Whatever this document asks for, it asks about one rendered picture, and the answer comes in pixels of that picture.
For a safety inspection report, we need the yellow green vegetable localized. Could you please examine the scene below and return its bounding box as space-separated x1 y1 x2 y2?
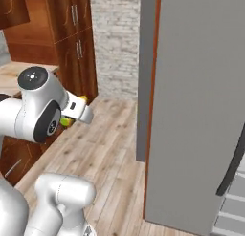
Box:
59 95 89 128

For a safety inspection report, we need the black fridge handle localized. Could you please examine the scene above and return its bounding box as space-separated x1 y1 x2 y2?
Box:
215 122 245 197

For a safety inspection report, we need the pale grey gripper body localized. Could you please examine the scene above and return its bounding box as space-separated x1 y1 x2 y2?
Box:
78 105 95 125

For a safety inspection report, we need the tall brown wooden cupboard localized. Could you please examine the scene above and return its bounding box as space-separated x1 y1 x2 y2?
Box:
2 0 100 106

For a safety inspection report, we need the grey fridge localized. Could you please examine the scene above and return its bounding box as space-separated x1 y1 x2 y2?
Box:
136 0 245 236

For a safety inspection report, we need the silver drawer handle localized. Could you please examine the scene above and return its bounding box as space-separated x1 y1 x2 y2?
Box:
4 159 23 179

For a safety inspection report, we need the brown wooden drawer front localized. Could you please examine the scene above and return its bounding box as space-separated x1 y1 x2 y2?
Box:
0 126 65 187

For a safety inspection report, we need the brown wooden fridge side panel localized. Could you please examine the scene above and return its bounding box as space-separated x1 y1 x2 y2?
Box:
142 0 163 221

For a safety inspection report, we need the brown wooden wall cupboard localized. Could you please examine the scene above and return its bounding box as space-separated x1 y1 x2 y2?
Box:
0 0 31 31

